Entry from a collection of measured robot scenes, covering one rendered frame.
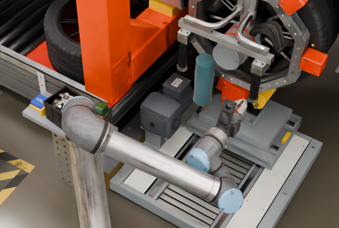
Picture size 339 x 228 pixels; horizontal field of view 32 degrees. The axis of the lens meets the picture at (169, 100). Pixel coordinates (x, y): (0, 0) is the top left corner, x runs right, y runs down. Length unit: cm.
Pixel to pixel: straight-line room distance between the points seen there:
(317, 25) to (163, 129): 91
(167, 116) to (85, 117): 98
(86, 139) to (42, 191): 124
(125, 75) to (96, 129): 85
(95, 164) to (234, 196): 49
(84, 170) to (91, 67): 70
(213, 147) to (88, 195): 47
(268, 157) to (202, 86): 59
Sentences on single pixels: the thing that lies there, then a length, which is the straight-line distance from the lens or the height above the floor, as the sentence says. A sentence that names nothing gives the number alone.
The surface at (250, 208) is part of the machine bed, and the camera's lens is 296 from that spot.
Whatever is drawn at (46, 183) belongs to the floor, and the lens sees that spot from 315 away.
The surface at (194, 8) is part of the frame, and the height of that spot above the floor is 91.
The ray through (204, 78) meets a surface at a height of 66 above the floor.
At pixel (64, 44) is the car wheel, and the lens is 311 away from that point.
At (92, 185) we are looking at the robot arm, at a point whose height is 79.
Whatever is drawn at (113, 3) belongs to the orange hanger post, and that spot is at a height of 106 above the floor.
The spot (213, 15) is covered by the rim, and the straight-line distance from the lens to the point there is 276.
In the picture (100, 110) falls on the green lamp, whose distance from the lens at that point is 254.
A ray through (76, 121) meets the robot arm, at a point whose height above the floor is 108.
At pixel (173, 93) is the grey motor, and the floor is 40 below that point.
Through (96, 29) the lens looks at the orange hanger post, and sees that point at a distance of 250.
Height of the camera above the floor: 249
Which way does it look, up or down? 45 degrees down
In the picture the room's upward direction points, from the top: 2 degrees clockwise
